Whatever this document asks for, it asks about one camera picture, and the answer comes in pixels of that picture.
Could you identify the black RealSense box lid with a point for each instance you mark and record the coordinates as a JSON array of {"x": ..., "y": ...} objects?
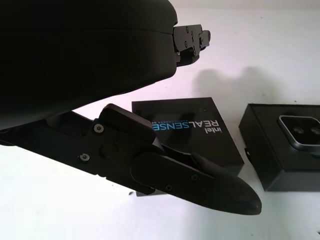
[{"x": 190, "y": 132}]

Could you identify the black camera box base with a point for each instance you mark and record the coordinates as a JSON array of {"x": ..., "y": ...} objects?
[{"x": 272, "y": 162}]

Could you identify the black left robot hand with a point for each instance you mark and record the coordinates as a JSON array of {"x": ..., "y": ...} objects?
[{"x": 75, "y": 62}]

